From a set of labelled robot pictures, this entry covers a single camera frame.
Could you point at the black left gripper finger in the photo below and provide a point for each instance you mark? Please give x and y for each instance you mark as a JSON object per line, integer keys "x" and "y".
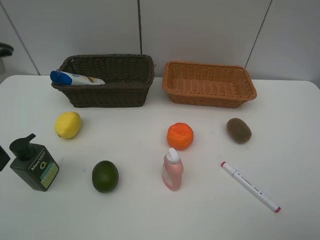
{"x": 4, "y": 159}

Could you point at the dark green pump bottle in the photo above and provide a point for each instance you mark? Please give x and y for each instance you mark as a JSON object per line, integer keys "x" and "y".
{"x": 33, "y": 163}

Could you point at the yellow lemon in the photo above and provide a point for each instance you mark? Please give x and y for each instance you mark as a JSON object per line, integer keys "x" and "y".
{"x": 68, "y": 124}

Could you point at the white bottle blue cap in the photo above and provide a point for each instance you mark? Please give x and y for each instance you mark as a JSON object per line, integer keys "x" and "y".
{"x": 72, "y": 79}

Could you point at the green avocado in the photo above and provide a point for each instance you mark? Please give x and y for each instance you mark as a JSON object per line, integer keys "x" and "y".
{"x": 105, "y": 176}

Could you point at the pink bottle white cap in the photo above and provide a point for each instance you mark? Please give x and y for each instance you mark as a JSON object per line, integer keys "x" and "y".
{"x": 172, "y": 170}

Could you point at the orange tangerine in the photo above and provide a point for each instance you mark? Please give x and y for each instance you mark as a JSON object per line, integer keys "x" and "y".
{"x": 180, "y": 136}

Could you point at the white marker pink caps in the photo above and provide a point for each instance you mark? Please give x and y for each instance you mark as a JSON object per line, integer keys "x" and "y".
{"x": 247, "y": 184}

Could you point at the brown kiwi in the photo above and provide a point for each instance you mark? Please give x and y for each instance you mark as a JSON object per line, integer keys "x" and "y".
{"x": 238, "y": 130}

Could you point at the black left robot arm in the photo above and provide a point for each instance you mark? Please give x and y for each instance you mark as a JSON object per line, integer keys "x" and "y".
{"x": 5, "y": 51}

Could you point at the dark brown wicker basket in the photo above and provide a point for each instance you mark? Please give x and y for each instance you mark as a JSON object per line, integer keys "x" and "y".
{"x": 127, "y": 79}

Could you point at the orange wicker basket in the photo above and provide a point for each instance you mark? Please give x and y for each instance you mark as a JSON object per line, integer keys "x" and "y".
{"x": 213, "y": 85}

